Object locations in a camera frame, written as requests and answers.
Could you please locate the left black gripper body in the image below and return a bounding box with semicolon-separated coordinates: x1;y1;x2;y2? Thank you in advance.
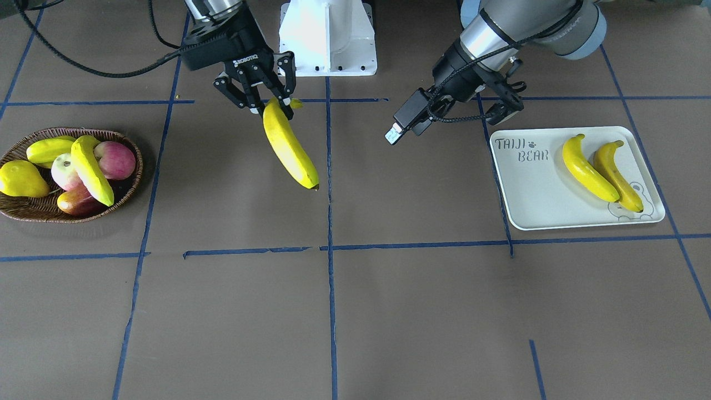
478;58;527;125

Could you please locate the yellow banana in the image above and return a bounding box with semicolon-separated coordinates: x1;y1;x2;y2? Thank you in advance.
562;134;620;202
71;135;115;207
593;140;643;213
262;98;320;191

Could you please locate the brown wicker basket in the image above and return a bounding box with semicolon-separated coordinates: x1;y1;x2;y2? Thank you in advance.
1;127;144;223

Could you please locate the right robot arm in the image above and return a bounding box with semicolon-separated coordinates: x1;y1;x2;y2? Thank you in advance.
180;1;296;121

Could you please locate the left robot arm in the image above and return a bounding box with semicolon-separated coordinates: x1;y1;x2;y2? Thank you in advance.
427;1;607;125

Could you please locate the pale pink peach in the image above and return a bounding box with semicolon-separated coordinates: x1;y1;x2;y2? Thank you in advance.
51;153;83;192

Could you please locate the orange yellow mango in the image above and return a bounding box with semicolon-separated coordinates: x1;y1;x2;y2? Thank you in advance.
57;185;108;218

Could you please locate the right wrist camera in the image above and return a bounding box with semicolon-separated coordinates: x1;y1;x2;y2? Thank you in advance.
181;26;247;71

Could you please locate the white bear tray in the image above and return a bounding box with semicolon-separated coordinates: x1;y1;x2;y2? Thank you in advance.
489;126;666;231

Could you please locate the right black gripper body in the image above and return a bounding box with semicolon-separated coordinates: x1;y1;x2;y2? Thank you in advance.
213;22;296;108

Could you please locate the yellow starfruit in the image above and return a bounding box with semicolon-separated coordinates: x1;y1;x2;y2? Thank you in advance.
26;135;76;169

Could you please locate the red apple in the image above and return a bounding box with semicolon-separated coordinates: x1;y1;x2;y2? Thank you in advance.
93;141;136;180

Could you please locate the yellow lemon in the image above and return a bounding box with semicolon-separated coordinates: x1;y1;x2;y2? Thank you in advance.
1;160;50;198

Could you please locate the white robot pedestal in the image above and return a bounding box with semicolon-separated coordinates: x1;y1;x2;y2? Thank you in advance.
278;1;378;77

